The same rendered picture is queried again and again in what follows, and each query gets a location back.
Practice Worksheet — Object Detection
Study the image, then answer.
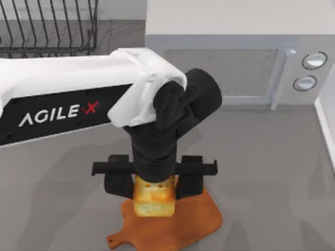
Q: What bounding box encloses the microwave door handle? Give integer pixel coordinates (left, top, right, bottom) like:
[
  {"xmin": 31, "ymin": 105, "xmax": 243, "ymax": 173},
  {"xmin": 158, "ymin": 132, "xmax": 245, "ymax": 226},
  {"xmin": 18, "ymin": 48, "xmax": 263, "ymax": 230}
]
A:
[{"xmin": 270, "ymin": 49, "xmax": 297, "ymax": 110}]

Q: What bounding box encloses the microwave knob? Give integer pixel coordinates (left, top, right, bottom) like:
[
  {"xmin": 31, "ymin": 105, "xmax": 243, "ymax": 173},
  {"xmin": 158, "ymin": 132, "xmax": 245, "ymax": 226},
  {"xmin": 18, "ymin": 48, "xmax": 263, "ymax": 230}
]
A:
[
  {"xmin": 293, "ymin": 75, "xmax": 318, "ymax": 92},
  {"xmin": 301, "ymin": 51, "xmax": 329, "ymax": 70}
]

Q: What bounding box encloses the microwave oven door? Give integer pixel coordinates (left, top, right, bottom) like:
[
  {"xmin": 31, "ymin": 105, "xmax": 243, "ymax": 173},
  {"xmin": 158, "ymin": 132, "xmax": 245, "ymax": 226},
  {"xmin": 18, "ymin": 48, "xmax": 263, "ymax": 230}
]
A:
[{"xmin": 146, "ymin": 36, "xmax": 283, "ymax": 106}]

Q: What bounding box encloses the toasted bread loaf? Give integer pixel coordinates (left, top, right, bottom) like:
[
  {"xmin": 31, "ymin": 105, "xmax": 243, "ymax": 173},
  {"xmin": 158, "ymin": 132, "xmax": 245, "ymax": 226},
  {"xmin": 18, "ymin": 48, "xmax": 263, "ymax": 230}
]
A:
[{"xmin": 132, "ymin": 174, "xmax": 175, "ymax": 218}]

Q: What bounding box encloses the black wire rack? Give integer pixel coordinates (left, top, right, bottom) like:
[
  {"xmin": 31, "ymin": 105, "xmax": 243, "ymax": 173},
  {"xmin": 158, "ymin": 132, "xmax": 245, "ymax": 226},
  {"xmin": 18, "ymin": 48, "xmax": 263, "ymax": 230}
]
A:
[{"xmin": 0, "ymin": 0, "xmax": 101, "ymax": 59}]

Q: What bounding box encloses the wooden cutting board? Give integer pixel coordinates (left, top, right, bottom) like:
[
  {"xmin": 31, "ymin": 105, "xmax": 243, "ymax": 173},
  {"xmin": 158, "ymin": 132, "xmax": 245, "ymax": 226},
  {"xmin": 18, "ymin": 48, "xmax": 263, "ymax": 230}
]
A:
[{"xmin": 106, "ymin": 175, "xmax": 224, "ymax": 251}]

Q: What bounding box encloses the pale microwave oven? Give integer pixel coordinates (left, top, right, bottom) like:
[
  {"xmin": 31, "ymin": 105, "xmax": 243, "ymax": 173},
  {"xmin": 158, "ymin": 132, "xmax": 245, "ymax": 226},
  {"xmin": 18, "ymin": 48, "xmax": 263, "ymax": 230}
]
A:
[{"xmin": 144, "ymin": 0, "xmax": 335, "ymax": 111}]

